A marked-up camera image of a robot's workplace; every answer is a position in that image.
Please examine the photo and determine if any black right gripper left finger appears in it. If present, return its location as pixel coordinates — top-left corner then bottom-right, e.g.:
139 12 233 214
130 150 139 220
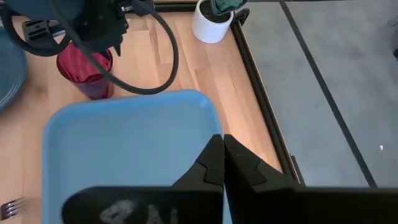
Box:
61 134 225 224

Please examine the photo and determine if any red faceted plastic cup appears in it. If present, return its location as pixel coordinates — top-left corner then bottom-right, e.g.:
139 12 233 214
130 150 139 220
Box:
56 42 114 100

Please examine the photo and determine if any green plant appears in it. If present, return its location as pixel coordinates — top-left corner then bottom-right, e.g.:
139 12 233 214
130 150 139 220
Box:
210 0 249 17

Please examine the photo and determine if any black table edge frame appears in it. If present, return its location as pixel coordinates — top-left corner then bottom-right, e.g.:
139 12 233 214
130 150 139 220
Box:
154 0 307 187

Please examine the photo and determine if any light blue plastic tray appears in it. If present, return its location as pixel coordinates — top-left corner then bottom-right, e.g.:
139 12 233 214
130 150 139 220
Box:
41 89 233 224

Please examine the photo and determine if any dark blue ribbed plate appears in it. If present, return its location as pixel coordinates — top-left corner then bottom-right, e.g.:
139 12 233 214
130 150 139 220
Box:
0 26 28 114

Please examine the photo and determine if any white round plant pot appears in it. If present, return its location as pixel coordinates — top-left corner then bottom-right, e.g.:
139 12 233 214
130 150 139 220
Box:
192 0 234 44

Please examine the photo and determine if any metal fork with orange handle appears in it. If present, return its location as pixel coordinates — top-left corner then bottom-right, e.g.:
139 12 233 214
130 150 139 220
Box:
0 197 25 221

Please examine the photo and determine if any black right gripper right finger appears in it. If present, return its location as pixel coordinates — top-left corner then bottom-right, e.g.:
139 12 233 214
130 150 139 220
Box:
223 134 398 224

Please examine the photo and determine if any black floor tape line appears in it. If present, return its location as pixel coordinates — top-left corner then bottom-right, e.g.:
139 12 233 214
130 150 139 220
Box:
278 0 379 189

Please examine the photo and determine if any black slotted camera mount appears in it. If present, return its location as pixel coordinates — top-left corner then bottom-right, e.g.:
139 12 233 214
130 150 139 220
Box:
21 19 67 44

